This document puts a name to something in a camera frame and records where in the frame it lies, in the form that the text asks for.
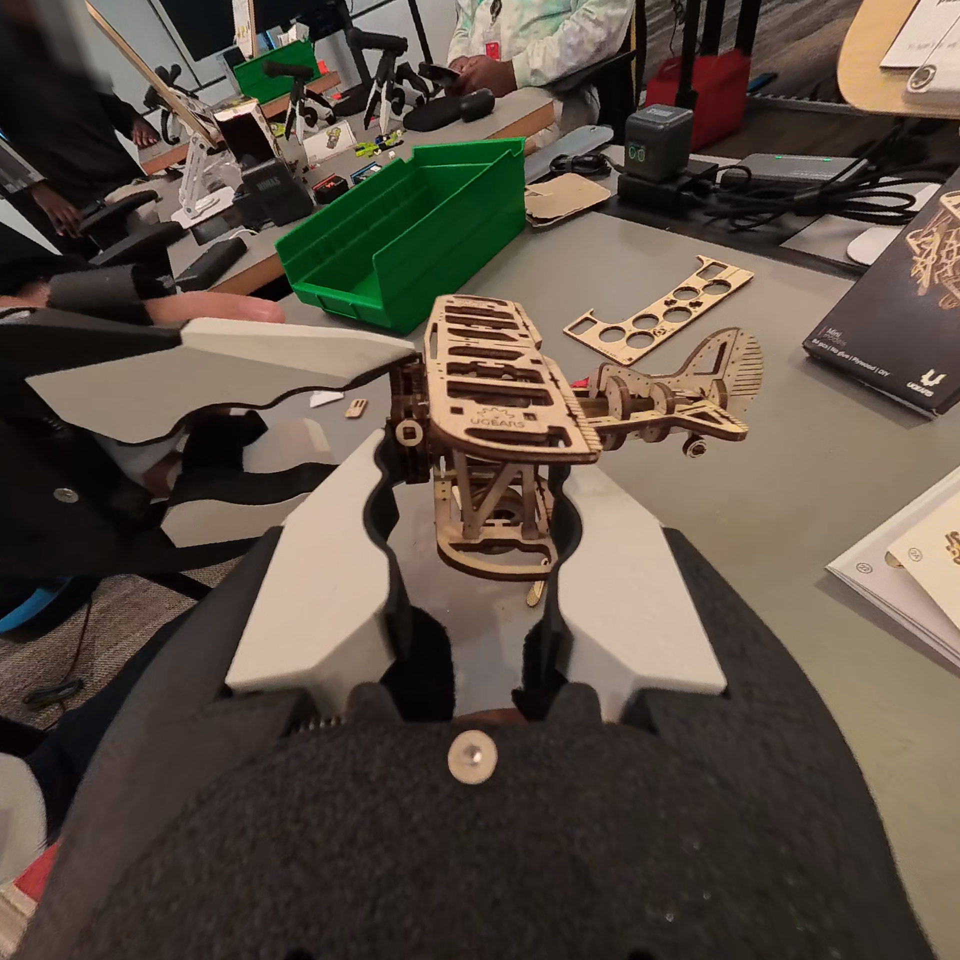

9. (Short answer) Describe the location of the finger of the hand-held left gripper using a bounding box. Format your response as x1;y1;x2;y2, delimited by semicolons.
159;417;340;550
24;318;419;447

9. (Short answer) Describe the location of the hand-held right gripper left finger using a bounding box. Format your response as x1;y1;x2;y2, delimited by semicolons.
223;431;421;717

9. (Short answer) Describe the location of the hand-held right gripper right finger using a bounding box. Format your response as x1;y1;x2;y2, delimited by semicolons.
521;465;730;721

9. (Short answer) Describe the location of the wooden airplane model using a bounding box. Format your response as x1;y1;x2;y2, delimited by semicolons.
384;294;768;610

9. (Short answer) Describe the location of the grey desk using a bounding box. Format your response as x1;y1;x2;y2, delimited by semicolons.
281;146;960;960

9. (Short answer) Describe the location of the person's left hand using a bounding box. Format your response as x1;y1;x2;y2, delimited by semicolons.
144;291;288;326

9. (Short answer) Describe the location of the black power bank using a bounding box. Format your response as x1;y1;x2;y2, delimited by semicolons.
174;237;249;293

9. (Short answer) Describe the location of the white plastic stand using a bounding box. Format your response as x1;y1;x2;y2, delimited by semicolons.
171;135;243;227

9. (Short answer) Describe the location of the black office chair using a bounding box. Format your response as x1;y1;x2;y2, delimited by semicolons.
77;187;186;269

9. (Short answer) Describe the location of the black cardboard box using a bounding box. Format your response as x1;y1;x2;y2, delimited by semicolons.
213;101;315;228

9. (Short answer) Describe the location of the large green plastic bin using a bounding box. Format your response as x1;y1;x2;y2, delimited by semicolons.
274;137;528;336

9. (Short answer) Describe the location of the white instruction booklet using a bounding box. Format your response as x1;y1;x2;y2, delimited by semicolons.
825;468;960;670

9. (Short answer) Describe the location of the black and white handheld device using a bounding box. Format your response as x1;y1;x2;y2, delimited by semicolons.
261;60;336;145
346;27;434;133

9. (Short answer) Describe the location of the punched wooden part sheet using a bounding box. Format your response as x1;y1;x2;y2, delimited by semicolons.
562;255;756;367

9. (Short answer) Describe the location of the small green plastic bin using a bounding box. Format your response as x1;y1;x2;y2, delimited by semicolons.
233;37;321;104

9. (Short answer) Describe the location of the black oval case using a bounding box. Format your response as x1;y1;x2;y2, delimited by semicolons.
402;87;497;134

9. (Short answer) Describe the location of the person's white shirt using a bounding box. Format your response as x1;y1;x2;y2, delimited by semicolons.
0;752;49;888

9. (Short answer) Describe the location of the tan cut-out sheet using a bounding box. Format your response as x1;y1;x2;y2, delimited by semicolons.
524;174;613;227

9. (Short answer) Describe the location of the black model kit box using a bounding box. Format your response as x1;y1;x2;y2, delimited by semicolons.
801;171;960;419

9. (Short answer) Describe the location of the grey flat pad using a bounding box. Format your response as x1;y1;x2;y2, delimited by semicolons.
524;125;615;183

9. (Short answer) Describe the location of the black power strip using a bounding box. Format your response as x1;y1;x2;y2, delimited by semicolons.
615;157;723;220

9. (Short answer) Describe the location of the white computer mouse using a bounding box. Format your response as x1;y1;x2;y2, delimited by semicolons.
846;224;910;266

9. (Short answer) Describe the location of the dark grey power adapter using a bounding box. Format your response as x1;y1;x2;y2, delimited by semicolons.
720;153;869;193

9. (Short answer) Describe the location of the grey charger cube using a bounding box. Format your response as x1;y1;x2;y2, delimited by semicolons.
624;104;696;184

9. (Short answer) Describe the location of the red bag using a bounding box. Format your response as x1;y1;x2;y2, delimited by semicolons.
645;50;753;152

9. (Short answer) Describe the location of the round wooden table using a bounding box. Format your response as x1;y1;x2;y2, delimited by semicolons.
835;0;960;123

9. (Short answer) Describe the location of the white paper sheet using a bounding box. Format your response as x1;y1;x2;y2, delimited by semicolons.
879;0;960;73

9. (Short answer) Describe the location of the black cable tangle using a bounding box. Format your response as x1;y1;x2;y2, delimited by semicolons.
703;159;945;228

